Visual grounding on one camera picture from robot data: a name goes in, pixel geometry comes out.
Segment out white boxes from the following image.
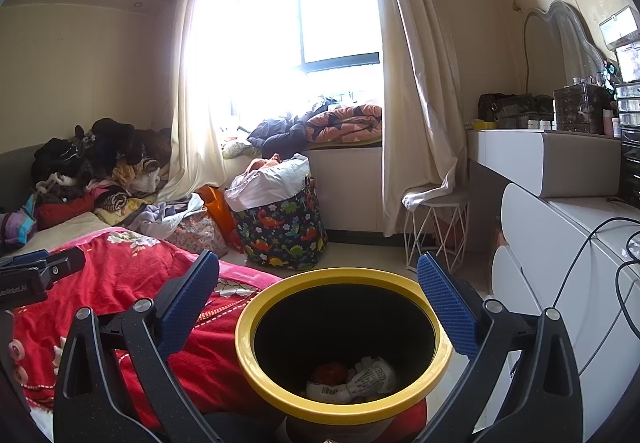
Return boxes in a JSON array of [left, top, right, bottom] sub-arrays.
[[598, 4, 640, 85]]

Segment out white cloth bundle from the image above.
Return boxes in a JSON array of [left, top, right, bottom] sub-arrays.
[[225, 153, 312, 214]]

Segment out black framed window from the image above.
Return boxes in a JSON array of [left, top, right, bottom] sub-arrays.
[[209, 0, 387, 125]]

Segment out striped purple blue cloth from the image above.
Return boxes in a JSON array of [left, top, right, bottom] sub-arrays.
[[0, 196, 39, 245]]

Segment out orange bag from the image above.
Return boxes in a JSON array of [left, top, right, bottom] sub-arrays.
[[196, 186, 244, 255]]

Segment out white cloth on stool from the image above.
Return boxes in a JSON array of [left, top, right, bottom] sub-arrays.
[[401, 176, 459, 212]]

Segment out knotted white plastic bag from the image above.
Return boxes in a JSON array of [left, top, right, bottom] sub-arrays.
[[306, 355, 397, 404]]

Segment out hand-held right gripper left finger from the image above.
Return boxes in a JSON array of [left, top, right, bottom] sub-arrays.
[[52, 250, 221, 443]]

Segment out wavy framed mirror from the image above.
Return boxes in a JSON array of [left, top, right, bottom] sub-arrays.
[[521, 0, 609, 95]]

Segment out black cables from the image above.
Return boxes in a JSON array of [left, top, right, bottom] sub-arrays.
[[569, 216, 640, 376]]

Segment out beige bed sheet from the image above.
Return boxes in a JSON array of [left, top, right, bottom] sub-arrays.
[[0, 210, 109, 260]]

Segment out yellow rimmed black trash bin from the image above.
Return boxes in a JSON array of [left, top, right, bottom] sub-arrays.
[[235, 267, 455, 432]]

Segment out white wire stool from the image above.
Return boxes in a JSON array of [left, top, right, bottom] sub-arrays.
[[401, 183, 472, 275]]

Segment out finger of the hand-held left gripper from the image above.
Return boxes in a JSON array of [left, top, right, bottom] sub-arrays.
[[0, 247, 87, 286]]

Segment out white drawer cabinet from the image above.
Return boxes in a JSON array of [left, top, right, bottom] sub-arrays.
[[489, 183, 640, 443]]

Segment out white grey dressing table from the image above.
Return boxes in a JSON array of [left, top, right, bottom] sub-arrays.
[[466, 129, 624, 200]]

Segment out dinosaur print laundry basket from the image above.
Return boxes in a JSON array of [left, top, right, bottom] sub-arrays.
[[231, 177, 329, 270]]

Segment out floral fabric bag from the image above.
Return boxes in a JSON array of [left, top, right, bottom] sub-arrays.
[[169, 208, 232, 259]]

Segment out black bag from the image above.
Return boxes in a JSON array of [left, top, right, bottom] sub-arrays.
[[476, 93, 556, 130]]

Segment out dark blue jacket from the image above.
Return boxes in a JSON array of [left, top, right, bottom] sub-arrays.
[[246, 114, 317, 160]]

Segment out clear cosmetics organizer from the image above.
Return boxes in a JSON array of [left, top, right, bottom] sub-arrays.
[[551, 83, 614, 135]]

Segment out green white cloth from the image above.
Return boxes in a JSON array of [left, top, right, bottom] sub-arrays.
[[221, 138, 257, 160]]

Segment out pile of dark clothes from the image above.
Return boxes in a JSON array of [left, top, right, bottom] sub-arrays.
[[30, 117, 174, 230]]

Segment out grey bed headboard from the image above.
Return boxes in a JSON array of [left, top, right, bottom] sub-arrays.
[[0, 128, 57, 215]]

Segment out dark drawer organizer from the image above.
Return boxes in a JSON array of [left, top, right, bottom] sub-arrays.
[[614, 83, 640, 210]]

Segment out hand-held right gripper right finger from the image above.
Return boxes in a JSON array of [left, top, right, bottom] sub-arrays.
[[416, 252, 583, 443]]

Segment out cream curtain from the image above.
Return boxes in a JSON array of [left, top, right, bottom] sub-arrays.
[[356, 0, 469, 239], [159, 0, 232, 205]]

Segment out orange navy patterned quilt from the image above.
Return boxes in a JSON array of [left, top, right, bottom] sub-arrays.
[[305, 103, 384, 145]]

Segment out red floral blanket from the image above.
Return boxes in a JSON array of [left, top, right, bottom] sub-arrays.
[[10, 225, 287, 430]]

